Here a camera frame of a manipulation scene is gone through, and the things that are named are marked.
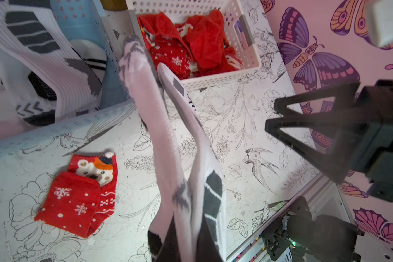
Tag white sock chevron pattern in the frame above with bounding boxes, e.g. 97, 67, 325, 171
119, 35, 227, 262

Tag large red snowflake sock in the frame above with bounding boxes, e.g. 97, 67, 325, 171
138, 13, 192, 80

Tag white plastic basket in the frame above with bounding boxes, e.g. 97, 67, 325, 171
131, 1, 260, 90

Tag light blue plastic basket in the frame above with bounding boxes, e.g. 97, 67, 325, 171
0, 1, 129, 157

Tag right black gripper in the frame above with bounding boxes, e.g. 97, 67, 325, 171
265, 80, 393, 203

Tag white sock black stripes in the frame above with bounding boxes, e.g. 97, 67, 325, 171
69, 39, 107, 82

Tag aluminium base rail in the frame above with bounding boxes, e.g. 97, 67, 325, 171
227, 174, 365, 262

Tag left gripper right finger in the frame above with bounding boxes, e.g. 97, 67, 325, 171
195, 222, 223, 262

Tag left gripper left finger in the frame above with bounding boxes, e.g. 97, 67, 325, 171
155, 218, 181, 262

